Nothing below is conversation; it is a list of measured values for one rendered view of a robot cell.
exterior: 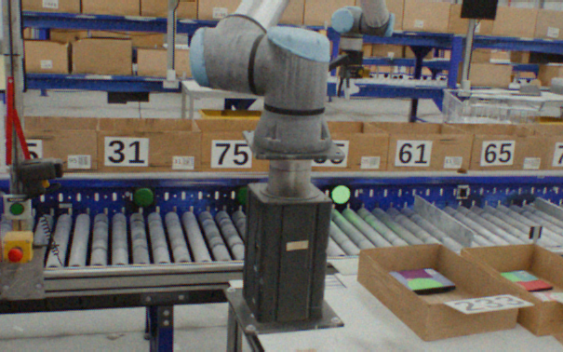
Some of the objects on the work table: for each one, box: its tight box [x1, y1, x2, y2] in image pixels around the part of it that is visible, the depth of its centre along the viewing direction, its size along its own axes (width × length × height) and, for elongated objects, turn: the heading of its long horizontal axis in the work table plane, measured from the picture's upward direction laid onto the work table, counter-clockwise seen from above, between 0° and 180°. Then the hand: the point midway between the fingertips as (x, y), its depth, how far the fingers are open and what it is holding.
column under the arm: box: [223, 183, 345, 336], centre depth 167 cm, size 26×26×33 cm
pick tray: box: [460, 243, 563, 338], centre depth 183 cm, size 28×38×10 cm
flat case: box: [389, 268, 456, 294], centre depth 187 cm, size 14×19×2 cm
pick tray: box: [356, 242, 520, 342], centre depth 178 cm, size 28×38×10 cm
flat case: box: [500, 271, 553, 293], centre depth 193 cm, size 14×19×2 cm
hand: (341, 98), depth 265 cm, fingers open, 10 cm apart
